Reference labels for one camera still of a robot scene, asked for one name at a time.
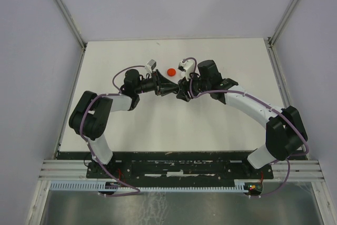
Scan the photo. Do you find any left aluminium frame post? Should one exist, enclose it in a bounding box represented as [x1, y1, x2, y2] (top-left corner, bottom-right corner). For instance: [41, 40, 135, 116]
[54, 0, 87, 48]

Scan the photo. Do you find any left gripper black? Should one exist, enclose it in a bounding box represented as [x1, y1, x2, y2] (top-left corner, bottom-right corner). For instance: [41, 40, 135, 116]
[135, 69, 179, 96]

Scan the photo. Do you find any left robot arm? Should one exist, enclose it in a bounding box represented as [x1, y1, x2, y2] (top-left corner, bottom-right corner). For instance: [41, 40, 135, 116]
[68, 67, 179, 178]

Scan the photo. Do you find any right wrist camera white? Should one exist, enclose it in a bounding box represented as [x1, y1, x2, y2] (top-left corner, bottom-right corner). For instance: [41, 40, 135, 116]
[178, 57, 197, 81]

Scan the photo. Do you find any orange charging case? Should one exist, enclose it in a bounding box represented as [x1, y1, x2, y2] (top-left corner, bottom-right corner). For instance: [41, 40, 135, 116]
[167, 68, 176, 77]

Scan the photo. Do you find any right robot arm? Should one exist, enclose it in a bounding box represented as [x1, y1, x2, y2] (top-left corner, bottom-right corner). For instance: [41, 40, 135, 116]
[177, 57, 309, 178]

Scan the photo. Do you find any aluminium frame post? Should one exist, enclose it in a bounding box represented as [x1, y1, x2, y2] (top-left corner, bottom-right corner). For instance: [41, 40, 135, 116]
[268, 0, 301, 47]
[54, 0, 87, 48]

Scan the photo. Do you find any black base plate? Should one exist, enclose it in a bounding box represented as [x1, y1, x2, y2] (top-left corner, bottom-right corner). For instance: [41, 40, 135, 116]
[86, 152, 274, 187]

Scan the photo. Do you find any aluminium front rail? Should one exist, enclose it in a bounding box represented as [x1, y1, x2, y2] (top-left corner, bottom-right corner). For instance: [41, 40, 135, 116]
[38, 160, 325, 182]

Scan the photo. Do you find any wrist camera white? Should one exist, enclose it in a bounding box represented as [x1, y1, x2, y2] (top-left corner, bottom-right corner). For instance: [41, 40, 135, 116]
[178, 57, 197, 81]
[144, 59, 156, 74]

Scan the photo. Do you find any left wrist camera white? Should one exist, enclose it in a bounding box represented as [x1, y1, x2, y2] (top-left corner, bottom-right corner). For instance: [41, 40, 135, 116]
[144, 59, 156, 74]

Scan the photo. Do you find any right aluminium frame post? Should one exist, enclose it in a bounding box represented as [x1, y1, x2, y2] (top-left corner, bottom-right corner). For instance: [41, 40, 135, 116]
[268, 0, 301, 47]

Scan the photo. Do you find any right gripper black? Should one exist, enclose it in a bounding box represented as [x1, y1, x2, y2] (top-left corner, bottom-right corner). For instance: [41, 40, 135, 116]
[176, 69, 210, 102]

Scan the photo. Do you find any white slotted cable duct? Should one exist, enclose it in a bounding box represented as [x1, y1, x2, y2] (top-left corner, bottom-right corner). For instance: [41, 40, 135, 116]
[49, 180, 251, 192]

